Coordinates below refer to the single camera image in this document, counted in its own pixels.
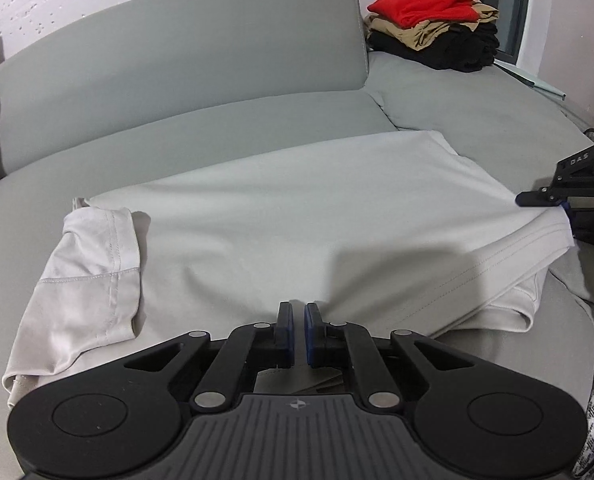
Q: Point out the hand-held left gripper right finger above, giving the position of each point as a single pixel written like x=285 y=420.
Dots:
x=312 y=332

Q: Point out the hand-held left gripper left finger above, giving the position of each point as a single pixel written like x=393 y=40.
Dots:
x=287 y=332

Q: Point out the white script print T-shirt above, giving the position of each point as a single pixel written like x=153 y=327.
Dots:
x=302 y=210

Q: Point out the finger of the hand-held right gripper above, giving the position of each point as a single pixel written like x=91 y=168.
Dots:
x=537 y=198

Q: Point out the red folded garment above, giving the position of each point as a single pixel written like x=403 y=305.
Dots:
x=417 y=2

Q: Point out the black folded garment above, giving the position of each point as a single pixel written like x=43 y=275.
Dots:
x=452 y=52

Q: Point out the beige folded garment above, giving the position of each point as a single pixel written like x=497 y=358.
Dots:
x=417 y=32

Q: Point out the dark window frame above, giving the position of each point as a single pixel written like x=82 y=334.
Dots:
x=519 y=5

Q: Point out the grey sofa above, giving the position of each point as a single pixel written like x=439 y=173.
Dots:
x=177 y=60

